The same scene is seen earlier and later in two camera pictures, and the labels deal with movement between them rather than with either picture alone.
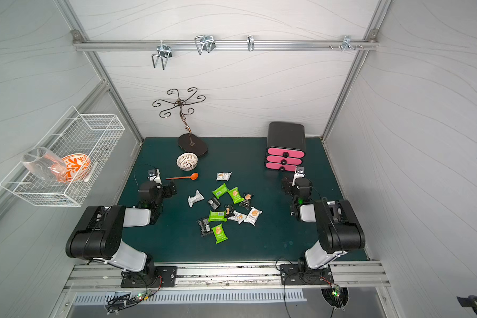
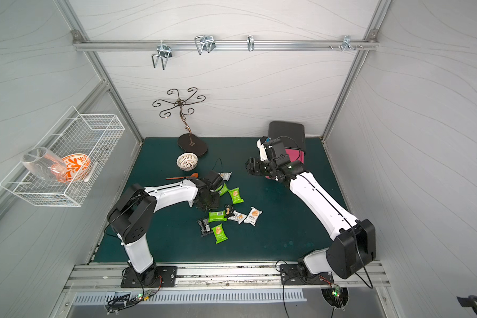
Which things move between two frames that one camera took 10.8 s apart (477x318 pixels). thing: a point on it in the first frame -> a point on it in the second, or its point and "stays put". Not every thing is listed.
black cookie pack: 229,211 stays put
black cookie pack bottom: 204,226 stays put
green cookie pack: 220,191 stays put
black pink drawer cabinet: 285,146 stays put
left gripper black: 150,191 -> 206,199
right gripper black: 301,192 -> 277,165
